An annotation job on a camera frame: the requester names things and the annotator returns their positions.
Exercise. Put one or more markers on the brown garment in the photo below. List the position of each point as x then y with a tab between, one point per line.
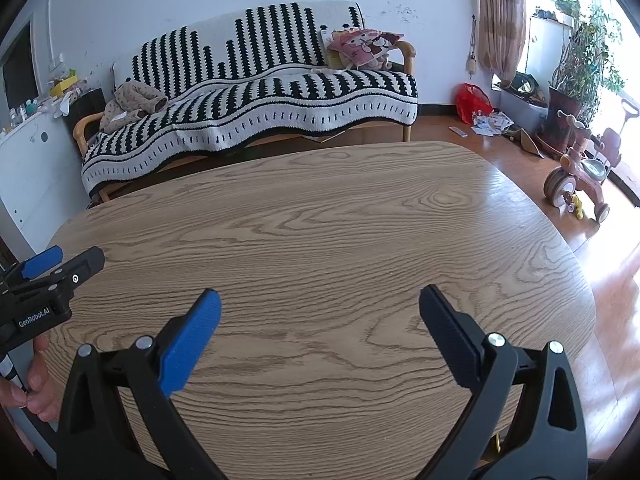
132	100

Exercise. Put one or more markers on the yellow duck toy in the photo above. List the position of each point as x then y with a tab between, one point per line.
576	205

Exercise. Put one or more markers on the yellow box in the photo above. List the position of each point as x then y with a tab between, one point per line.
62	87

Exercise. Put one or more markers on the white cabinet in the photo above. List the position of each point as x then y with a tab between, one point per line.
35	170

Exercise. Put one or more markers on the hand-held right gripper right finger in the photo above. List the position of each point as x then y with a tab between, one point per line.
447	330

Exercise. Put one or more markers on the dark round object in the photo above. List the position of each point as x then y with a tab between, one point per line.
524	82

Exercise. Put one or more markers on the black television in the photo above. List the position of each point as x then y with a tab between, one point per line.
20	70

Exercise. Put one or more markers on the red plastic bag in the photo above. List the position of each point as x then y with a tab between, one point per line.
472	102

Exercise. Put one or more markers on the person's left hand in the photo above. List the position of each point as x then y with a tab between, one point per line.
42	390

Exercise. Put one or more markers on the beige patterned curtain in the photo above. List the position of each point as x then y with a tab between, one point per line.
502	20

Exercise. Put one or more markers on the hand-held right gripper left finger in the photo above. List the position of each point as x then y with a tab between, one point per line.
192	340

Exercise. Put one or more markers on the row of small bottles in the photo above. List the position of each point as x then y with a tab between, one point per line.
22	112

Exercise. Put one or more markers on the brown cardboard piece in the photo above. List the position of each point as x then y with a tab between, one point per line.
527	141

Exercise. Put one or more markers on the wooden sofa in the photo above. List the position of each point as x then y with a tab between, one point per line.
409	55

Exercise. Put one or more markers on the pink cartoon cushion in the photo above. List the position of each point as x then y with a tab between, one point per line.
362	45

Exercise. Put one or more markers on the pile of papers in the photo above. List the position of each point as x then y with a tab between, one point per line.
492	124

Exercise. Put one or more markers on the hanging wall ornament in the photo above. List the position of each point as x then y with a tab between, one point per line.
470	66

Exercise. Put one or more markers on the potted plant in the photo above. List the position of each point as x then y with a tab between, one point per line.
562	115

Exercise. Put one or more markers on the black and white knitted blanket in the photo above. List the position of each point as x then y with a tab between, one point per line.
280	95

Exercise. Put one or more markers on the white remote control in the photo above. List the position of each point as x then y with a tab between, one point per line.
458	132

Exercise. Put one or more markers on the pink tricycle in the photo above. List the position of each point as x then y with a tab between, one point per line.
580	165

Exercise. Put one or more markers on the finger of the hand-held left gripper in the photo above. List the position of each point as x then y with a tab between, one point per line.
42	261
82	267

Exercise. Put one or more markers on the black box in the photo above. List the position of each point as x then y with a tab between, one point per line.
90	105

